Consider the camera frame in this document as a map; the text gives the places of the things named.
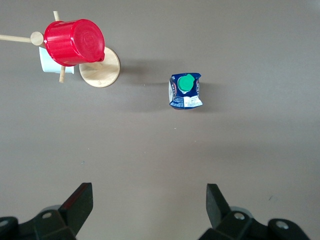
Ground small white cup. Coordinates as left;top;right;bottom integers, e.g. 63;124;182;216
38;46;75;75

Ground blue milk carton green cap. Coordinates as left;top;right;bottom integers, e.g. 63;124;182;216
167;72;204;111

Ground brown table cover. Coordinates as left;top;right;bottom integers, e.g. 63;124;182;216
0;0;320;240

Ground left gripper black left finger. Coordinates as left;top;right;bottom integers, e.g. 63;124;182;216
0;182;94;240

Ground red plastic cup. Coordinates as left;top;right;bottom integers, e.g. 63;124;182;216
43;18;106;68

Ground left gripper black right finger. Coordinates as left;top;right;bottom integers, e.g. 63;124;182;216
198;183;311;240

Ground wooden mug tree stand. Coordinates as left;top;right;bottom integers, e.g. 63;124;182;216
0;10;121;88

